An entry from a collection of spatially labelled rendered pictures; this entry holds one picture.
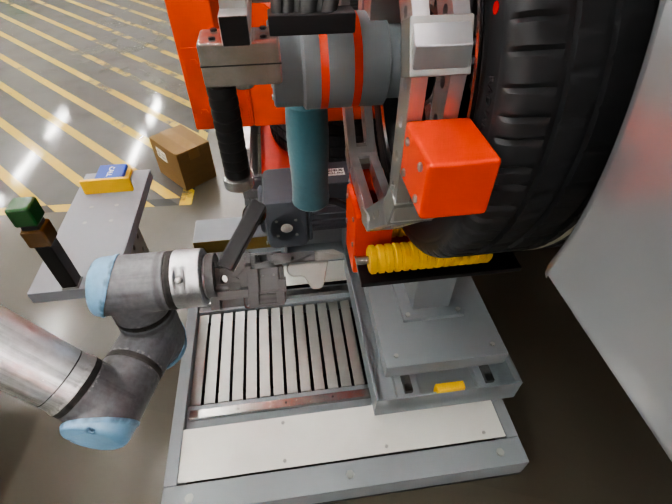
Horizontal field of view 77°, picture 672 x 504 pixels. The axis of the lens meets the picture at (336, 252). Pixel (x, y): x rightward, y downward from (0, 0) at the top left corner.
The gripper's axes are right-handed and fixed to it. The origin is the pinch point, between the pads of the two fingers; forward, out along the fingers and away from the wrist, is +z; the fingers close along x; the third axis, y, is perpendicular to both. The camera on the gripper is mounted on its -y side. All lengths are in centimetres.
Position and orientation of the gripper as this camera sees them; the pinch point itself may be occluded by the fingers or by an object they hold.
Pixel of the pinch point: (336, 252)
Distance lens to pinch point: 67.3
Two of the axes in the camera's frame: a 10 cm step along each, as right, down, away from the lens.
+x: 1.0, 0.0, -10.0
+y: 0.8, 10.0, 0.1
